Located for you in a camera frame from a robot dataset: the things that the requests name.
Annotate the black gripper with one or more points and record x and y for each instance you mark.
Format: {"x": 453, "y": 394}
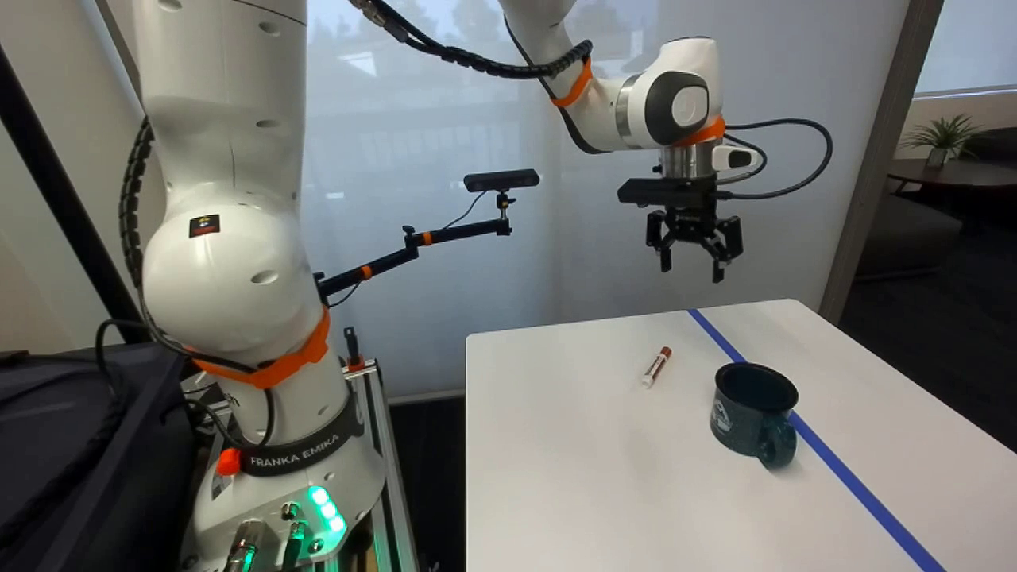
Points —
{"x": 695, "y": 220}

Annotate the white orange marker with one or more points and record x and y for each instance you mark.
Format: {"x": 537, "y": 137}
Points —
{"x": 656, "y": 368}

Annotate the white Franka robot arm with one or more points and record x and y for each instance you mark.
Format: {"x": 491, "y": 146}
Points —
{"x": 232, "y": 264}

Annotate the dark teal mug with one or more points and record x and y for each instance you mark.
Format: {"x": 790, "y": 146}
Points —
{"x": 751, "y": 414}

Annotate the grey slanted pillar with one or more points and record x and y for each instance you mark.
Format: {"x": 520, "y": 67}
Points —
{"x": 879, "y": 160}

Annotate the long blue tape line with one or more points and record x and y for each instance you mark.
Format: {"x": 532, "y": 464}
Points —
{"x": 837, "y": 464}

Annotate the potted green plant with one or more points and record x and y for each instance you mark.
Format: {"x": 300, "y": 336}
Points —
{"x": 941, "y": 137}

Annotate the dark lounge furniture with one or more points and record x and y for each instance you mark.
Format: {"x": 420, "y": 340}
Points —
{"x": 970, "y": 179}

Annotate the black slanted pole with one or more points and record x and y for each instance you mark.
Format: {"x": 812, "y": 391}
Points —
{"x": 63, "y": 191}

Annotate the black cart cover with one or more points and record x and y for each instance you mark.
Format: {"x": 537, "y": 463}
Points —
{"x": 73, "y": 464}

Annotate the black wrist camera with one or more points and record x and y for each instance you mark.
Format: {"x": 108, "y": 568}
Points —
{"x": 669, "y": 191}

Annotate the black stereo camera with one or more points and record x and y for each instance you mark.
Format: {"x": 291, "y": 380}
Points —
{"x": 501, "y": 179}

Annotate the black orange camera mount arm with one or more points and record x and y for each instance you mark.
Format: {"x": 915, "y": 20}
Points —
{"x": 413, "y": 247}

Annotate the aluminium frame rail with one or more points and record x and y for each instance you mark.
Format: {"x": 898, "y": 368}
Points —
{"x": 378, "y": 464}

